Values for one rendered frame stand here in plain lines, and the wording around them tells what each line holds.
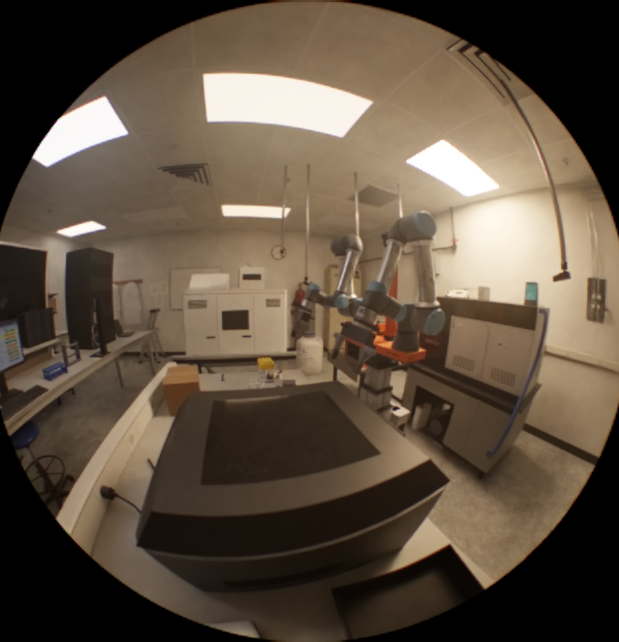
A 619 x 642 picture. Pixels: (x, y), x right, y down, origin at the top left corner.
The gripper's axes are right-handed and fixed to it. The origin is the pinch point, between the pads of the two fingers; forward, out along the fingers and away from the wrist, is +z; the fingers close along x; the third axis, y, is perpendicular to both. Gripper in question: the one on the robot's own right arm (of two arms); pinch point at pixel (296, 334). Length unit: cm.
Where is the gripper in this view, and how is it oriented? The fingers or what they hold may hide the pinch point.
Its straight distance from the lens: 122.8
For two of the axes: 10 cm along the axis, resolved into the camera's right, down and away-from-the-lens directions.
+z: -3.6, 9.3, -1.0
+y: 8.9, 3.8, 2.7
